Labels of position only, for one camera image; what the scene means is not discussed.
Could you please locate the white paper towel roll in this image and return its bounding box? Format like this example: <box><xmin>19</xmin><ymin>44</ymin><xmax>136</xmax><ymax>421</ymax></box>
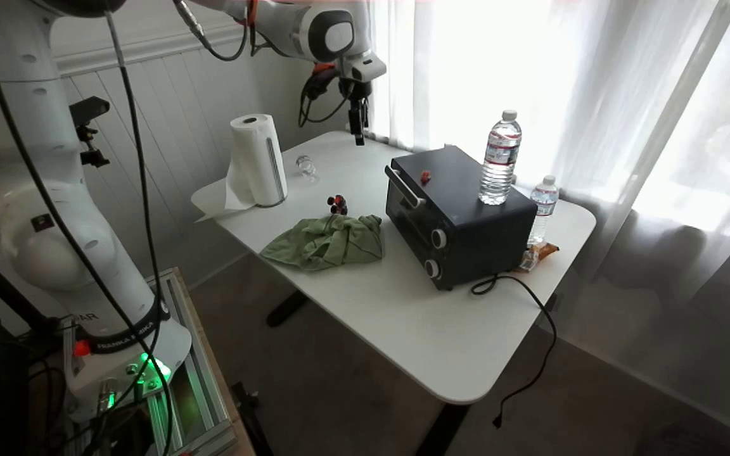
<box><xmin>197</xmin><ymin>112</ymin><xmax>290</xmax><ymax>224</ymax></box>

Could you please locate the black oven power cord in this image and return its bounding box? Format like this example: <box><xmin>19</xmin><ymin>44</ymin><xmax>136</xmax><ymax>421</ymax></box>
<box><xmin>469</xmin><ymin>271</ymin><xmax>559</xmax><ymax>429</ymax></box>

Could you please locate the black camera on mount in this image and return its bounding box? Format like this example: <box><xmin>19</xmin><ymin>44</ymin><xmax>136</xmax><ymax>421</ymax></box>
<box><xmin>67</xmin><ymin>95</ymin><xmax>114</xmax><ymax>171</ymax></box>

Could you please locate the wooden framed platform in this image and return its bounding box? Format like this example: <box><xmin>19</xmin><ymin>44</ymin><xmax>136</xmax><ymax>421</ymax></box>
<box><xmin>156</xmin><ymin>267</ymin><xmax>244</xmax><ymax>456</ymax></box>

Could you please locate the short clear water bottle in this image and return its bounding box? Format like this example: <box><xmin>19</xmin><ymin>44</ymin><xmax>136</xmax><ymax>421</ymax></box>
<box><xmin>526</xmin><ymin>172</ymin><xmax>562</xmax><ymax>248</ymax></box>

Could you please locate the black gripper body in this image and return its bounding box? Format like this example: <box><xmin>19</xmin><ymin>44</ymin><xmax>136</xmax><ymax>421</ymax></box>
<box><xmin>336</xmin><ymin>77</ymin><xmax>374</xmax><ymax>110</ymax></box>

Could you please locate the black toaster oven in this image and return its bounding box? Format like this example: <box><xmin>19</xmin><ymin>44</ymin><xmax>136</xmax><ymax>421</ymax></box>
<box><xmin>383</xmin><ymin>144</ymin><xmax>540</xmax><ymax>291</ymax></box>

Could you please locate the black table base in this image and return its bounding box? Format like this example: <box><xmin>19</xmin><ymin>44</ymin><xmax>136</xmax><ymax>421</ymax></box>
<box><xmin>263</xmin><ymin>288</ymin><xmax>473</xmax><ymax>456</ymax></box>

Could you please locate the sheer white curtain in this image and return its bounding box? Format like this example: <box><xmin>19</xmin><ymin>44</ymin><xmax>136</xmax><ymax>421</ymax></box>
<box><xmin>372</xmin><ymin>0</ymin><xmax>730</xmax><ymax>442</ymax></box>

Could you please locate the green ribbed towel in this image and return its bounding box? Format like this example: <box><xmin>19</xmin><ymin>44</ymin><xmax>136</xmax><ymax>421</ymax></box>
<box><xmin>257</xmin><ymin>212</ymin><xmax>387</xmax><ymax>274</ymax></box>

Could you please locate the tall clear water bottle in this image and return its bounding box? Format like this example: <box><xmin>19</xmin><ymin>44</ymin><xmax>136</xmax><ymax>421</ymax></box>
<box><xmin>477</xmin><ymin>110</ymin><xmax>525</xmax><ymax>207</ymax></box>

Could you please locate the brown snack wrapper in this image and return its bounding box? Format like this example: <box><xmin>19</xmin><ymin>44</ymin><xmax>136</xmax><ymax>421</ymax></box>
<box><xmin>522</xmin><ymin>238</ymin><xmax>562</xmax><ymax>274</ymax></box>

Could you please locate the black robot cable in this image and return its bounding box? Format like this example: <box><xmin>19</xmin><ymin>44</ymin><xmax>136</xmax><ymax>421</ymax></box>
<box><xmin>0</xmin><ymin>0</ymin><xmax>254</xmax><ymax>456</ymax></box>

